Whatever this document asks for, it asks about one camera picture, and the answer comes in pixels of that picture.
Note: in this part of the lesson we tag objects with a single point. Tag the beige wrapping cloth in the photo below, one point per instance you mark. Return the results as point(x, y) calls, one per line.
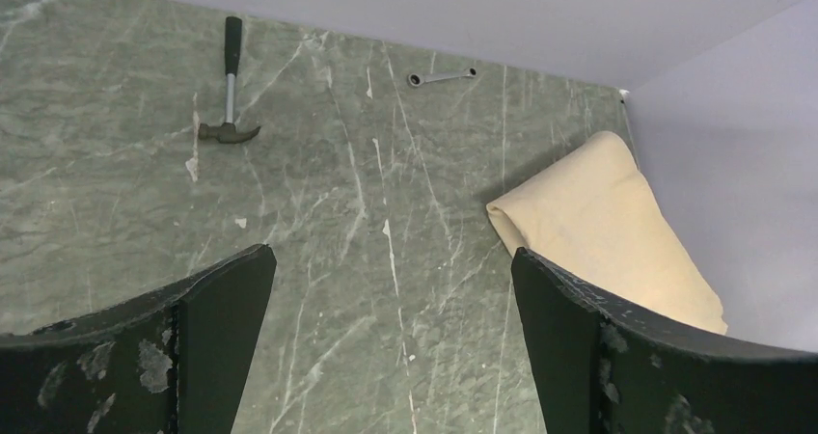
point(594, 214)

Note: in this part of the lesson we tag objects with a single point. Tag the black-handled claw hammer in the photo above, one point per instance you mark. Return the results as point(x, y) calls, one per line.
point(227, 133)

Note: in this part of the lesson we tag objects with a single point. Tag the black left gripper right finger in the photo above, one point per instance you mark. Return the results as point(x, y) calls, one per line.
point(602, 364)

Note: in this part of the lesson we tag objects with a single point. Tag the silver ratchet wrench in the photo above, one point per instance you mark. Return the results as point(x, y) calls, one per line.
point(416, 80)

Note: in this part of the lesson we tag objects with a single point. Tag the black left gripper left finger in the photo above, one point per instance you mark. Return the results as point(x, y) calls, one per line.
point(172, 360)

